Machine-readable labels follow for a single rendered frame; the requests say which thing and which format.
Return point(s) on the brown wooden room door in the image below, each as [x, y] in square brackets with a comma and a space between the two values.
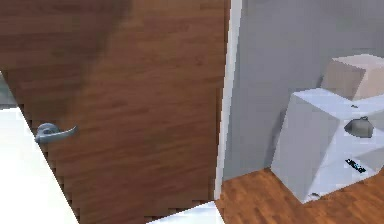
[140, 110]

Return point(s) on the white open shelf unit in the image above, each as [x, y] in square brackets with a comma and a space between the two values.
[310, 140]

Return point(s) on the beige cardboard box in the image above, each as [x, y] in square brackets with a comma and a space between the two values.
[350, 78]

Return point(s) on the grey bowl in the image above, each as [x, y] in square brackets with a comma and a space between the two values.
[359, 128]

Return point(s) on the black remote control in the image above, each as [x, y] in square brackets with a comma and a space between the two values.
[355, 165]

